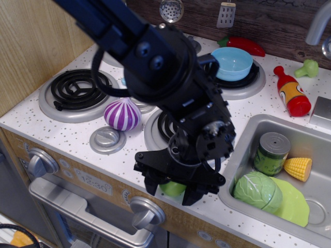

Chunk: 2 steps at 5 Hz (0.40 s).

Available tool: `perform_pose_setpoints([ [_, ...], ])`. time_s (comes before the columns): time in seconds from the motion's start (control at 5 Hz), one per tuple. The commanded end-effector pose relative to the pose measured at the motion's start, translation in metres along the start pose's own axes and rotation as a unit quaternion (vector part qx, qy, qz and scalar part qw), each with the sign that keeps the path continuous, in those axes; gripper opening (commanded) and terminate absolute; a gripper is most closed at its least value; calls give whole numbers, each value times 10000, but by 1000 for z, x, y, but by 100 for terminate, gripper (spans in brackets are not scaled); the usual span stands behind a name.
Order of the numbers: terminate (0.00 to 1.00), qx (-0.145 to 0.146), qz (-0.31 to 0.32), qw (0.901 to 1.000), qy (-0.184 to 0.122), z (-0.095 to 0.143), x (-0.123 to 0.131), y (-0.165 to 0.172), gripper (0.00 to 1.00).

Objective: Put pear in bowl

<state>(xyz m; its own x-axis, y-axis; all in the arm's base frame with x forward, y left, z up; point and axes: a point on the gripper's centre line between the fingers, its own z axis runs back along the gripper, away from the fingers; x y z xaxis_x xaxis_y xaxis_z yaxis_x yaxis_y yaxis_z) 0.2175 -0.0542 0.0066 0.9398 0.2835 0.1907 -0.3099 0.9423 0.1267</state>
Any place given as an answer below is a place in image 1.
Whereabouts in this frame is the green toy can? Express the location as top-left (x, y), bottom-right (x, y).
top-left (253, 132), bottom-right (291, 177)

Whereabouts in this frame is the hanging silver toy spatula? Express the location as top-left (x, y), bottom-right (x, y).
top-left (216, 1), bottom-right (236, 28)

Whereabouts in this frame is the silver faucet base block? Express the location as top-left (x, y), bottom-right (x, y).
top-left (309, 96), bottom-right (331, 130)

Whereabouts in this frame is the silver back stove knob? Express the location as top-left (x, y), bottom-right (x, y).
top-left (187, 36), bottom-right (202, 54)

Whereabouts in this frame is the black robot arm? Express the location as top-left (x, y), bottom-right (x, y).
top-left (57, 1), bottom-right (235, 206)

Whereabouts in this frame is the back right stove burner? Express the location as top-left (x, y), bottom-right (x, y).
top-left (201, 53), bottom-right (266, 100)

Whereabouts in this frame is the silver toy sink basin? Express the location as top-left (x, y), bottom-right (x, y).
top-left (218, 114), bottom-right (330, 247)

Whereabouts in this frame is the green toy broccoli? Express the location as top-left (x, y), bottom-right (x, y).
top-left (294, 59), bottom-right (319, 78)

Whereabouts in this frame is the silver toy faucet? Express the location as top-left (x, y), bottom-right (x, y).
top-left (305, 1), bottom-right (330, 59)

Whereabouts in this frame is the front left stove burner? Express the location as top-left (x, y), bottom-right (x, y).
top-left (39, 69), bottom-right (118, 123)

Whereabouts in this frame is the purple striped toy onion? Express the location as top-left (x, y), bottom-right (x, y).
top-left (103, 98), bottom-right (142, 131)

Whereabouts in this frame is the silver oven dial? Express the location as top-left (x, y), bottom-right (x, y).
top-left (130, 196), bottom-right (166, 230)
top-left (28, 148), bottom-right (59, 177)

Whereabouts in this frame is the light blue plastic bowl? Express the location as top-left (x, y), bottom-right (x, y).
top-left (211, 47), bottom-right (253, 82)

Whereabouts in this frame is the red toy chili pepper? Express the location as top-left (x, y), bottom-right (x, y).
top-left (217, 36), bottom-right (265, 57)

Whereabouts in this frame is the green toy cabbage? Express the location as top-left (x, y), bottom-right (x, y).
top-left (232, 172), bottom-right (283, 213)

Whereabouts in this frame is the black cable bottom left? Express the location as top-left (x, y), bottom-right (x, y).
top-left (0, 223), bottom-right (43, 248)

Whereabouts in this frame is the right silver oven dial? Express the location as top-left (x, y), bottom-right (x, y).
top-left (130, 196), bottom-right (166, 230)

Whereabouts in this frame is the silver oven door handle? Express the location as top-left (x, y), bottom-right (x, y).
top-left (29, 178), bottom-right (154, 247)

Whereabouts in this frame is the silver front stove knob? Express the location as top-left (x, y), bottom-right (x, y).
top-left (89, 127), bottom-right (126, 154)

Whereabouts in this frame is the yellow toy corn cob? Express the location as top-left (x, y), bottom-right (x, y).
top-left (283, 158), bottom-right (312, 182)

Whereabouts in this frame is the lime green plastic plate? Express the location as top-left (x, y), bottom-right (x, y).
top-left (271, 177), bottom-right (310, 227)

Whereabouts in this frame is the yellow object bottom left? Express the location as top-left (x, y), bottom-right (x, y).
top-left (10, 230), bottom-right (34, 247)

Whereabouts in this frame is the silver middle stove knob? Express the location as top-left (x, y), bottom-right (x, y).
top-left (130, 97), bottom-right (155, 114)

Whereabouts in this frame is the left silver oven dial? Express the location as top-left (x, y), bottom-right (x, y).
top-left (28, 148), bottom-right (59, 177)

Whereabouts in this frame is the silver stove knob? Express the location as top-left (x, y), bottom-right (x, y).
top-left (89, 127), bottom-right (126, 154)
top-left (130, 97), bottom-right (155, 114)
top-left (187, 36), bottom-right (202, 54)

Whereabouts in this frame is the hanging silver toy strainer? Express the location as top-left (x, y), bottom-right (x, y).
top-left (159, 0), bottom-right (184, 23)

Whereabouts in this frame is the red toy ketchup bottle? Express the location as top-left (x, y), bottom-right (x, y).
top-left (274, 66), bottom-right (311, 117)

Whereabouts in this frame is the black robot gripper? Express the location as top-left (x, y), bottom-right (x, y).
top-left (133, 77), bottom-right (235, 206)

